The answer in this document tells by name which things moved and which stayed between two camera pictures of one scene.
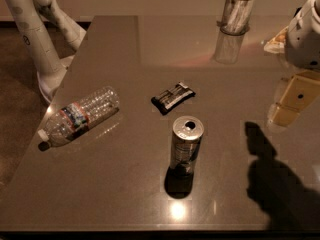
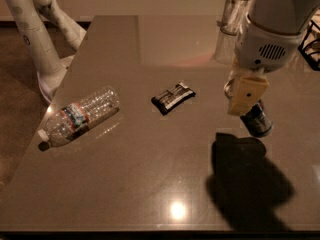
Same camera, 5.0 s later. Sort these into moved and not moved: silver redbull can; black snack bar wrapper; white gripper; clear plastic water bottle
Moved: white gripper; silver redbull can
Not moved: black snack bar wrapper; clear plastic water bottle
